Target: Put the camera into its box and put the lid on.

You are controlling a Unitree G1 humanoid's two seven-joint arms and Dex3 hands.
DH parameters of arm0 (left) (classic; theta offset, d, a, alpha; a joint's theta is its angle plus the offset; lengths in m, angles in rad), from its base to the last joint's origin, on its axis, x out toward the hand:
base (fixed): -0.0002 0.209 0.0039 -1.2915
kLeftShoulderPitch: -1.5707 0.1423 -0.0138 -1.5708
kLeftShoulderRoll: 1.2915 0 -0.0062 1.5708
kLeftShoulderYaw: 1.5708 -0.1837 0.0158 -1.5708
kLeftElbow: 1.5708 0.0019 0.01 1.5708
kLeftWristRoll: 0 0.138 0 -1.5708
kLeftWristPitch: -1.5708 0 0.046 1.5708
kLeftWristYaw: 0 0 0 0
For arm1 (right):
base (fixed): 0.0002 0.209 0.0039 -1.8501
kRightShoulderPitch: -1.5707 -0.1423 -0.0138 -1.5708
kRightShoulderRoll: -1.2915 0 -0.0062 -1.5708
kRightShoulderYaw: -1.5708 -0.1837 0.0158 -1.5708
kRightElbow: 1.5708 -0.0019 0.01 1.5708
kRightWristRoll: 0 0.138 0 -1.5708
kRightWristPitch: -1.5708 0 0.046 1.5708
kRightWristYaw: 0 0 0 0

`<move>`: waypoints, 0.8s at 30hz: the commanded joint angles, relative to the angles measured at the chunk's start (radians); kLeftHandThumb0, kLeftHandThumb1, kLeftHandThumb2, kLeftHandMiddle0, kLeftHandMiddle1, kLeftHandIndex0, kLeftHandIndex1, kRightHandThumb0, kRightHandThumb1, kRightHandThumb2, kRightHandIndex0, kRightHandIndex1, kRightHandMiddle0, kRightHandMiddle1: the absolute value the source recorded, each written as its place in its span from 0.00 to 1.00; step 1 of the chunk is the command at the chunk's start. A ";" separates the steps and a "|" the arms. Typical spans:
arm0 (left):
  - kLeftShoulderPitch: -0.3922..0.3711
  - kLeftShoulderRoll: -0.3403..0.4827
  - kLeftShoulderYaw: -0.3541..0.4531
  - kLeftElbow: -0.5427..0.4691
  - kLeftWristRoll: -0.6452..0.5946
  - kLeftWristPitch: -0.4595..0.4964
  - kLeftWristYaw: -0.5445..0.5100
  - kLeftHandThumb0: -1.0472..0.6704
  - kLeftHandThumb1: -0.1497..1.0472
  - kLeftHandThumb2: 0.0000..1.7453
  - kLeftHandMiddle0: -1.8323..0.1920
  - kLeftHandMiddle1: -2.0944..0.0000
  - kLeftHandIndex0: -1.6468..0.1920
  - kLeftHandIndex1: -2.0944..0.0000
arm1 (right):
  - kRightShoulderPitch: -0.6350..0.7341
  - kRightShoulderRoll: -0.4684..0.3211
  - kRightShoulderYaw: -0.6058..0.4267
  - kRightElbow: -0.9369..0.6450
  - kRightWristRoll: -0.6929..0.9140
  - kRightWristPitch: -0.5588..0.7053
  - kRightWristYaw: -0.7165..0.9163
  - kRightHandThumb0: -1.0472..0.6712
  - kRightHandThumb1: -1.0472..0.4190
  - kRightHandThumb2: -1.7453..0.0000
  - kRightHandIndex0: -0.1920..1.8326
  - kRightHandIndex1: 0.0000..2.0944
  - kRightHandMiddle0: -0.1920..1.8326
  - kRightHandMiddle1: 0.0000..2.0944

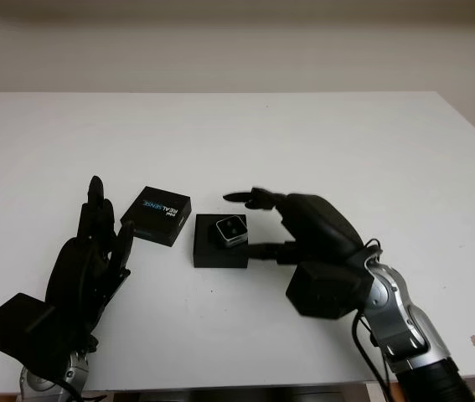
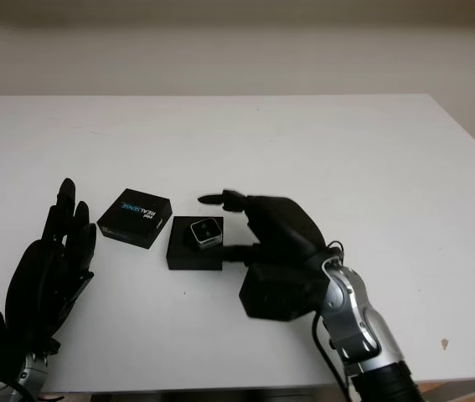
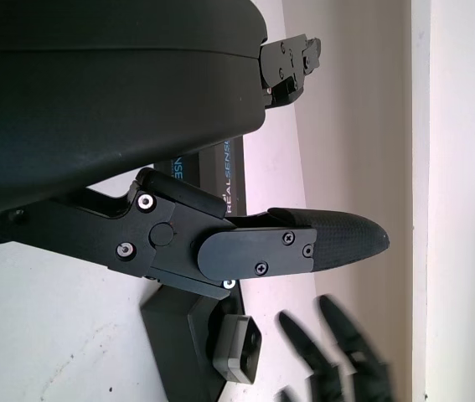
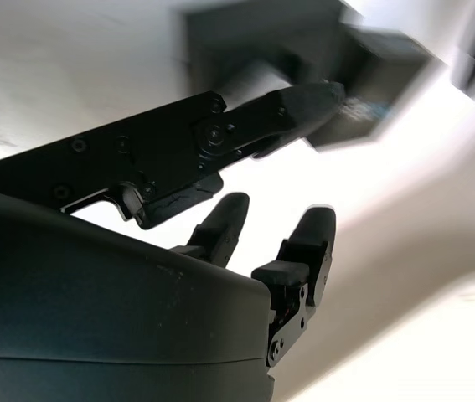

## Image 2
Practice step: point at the black RealSense box lid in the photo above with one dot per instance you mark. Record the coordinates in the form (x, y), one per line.
(134, 220)

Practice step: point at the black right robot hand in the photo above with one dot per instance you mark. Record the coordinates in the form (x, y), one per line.
(283, 226)

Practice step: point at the black camera box base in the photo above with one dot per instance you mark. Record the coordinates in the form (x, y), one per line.
(193, 260)

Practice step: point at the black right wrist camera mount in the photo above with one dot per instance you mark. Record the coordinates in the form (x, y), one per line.
(279, 293)

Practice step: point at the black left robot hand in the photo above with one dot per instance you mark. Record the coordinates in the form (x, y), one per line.
(40, 285)

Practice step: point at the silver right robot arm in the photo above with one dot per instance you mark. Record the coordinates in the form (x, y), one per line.
(354, 310)

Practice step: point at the small silver depth camera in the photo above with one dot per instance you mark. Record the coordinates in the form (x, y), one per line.
(205, 232)

